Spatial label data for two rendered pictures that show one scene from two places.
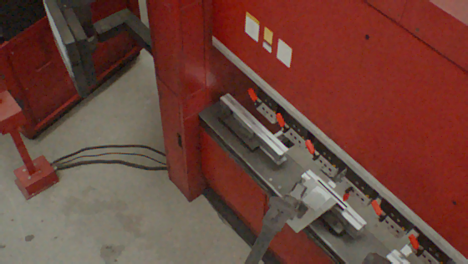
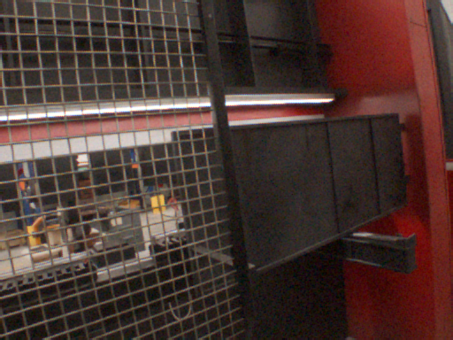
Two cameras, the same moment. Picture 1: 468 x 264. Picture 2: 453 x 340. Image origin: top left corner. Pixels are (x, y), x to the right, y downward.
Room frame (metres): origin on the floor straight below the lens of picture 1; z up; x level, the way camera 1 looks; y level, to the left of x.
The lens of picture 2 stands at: (1.82, -1.84, 1.28)
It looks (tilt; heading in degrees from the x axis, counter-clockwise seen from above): 3 degrees down; 97
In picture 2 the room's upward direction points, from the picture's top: 8 degrees counter-clockwise
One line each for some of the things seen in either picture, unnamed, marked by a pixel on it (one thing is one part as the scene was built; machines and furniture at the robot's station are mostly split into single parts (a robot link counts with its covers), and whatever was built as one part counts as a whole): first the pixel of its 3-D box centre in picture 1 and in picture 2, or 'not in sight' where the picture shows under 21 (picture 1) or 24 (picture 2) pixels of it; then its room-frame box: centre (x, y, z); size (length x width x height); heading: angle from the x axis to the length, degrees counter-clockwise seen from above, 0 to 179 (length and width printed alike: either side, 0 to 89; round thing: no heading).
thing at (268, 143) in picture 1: (252, 128); not in sight; (1.91, -0.10, 0.92); 0.50 x 0.06 x 0.10; 41
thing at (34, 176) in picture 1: (20, 145); not in sight; (2.11, 1.36, 0.41); 0.25 x 0.20 x 0.83; 131
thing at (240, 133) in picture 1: (238, 131); not in sight; (1.91, -0.02, 0.89); 0.30 x 0.05 x 0.03; 41
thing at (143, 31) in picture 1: (129, 39); not in sight; (2.30, 0.60, 1.17); 0.40 x 0.24 x 0.07; 41
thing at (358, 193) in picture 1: (363, 183); (158, 163); (1.36, -0.57, 1.26); 0.15 x 0.09 x 0.17; 41
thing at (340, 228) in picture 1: (320, 210); not in sight; (1.43, -0.44, 0.89); 0.30 x 0.05 x 0.03; 41
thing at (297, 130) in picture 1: (300, 126); not in sight; (1.67, -0.31, 1.26); 0.15 x 0.09 x 0.17; 41
